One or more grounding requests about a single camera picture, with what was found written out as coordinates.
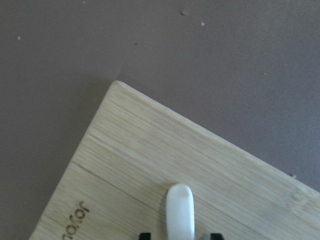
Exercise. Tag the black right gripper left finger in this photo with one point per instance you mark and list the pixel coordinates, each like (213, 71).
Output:
(144, 236)

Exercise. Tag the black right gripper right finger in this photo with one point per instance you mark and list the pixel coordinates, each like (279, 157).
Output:
(211, 236)

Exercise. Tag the white ceramic spoon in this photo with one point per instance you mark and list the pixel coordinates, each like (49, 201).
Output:
(180, 213)

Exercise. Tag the bamboo cutting board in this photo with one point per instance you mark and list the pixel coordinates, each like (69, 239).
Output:
(135, 149)

